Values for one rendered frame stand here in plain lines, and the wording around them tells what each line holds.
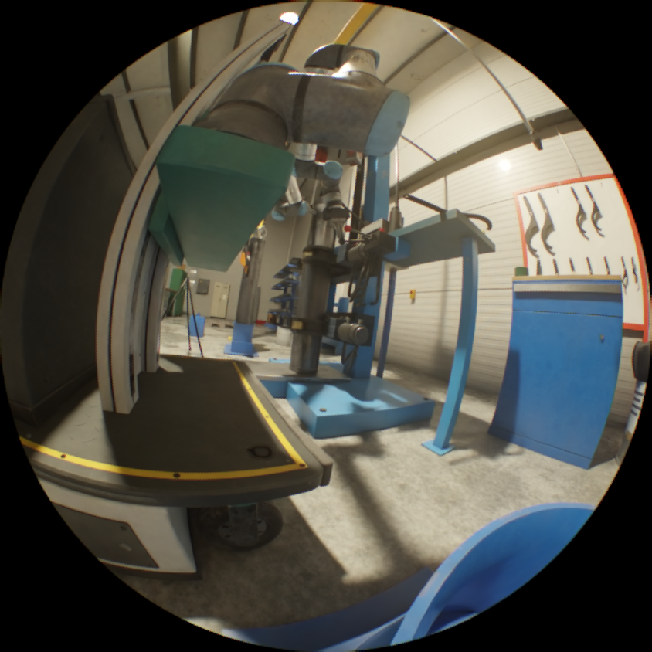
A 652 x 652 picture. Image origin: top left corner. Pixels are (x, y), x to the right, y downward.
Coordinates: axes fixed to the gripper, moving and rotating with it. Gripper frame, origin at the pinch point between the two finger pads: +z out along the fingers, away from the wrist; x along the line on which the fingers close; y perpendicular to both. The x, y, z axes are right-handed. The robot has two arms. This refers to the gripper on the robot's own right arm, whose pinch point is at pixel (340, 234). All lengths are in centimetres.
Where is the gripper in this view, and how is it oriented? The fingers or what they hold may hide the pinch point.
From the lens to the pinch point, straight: 110.1
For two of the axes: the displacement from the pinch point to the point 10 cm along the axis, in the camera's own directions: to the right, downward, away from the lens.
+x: 8.9, -2.3, 3.8
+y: 4.1, 0.7, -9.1
